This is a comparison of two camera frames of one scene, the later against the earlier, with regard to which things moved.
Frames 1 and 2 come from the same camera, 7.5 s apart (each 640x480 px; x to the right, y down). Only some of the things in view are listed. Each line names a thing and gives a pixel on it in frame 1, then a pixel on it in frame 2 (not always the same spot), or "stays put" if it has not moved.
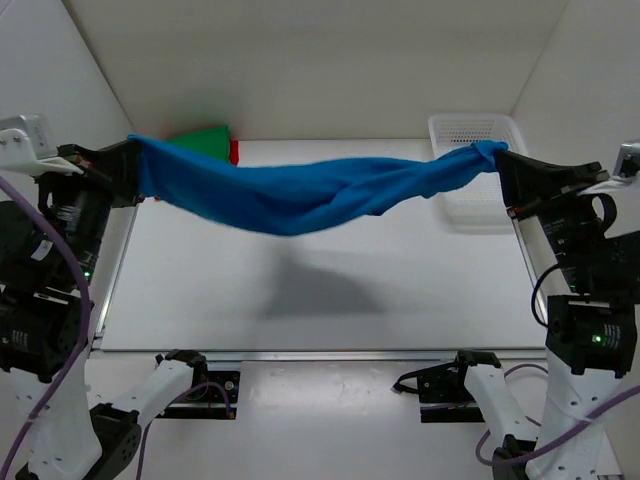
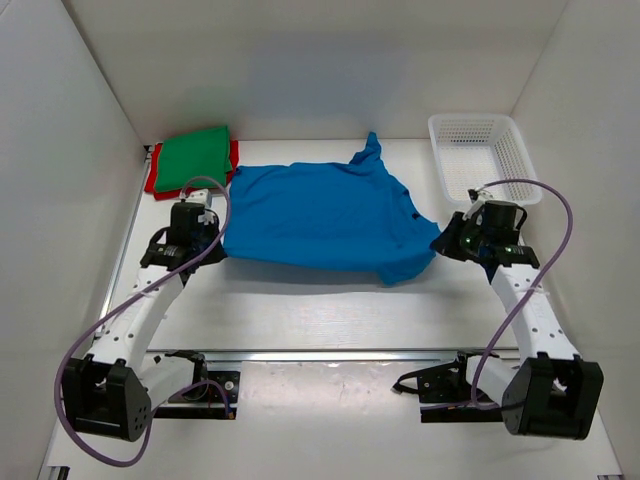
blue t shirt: (277, 197) to (350, 216)
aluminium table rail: (330, 355) stays put
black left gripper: (123, 152) to (218, 252)
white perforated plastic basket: (481, 200) stays put
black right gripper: (528, 185) to (444, 244)
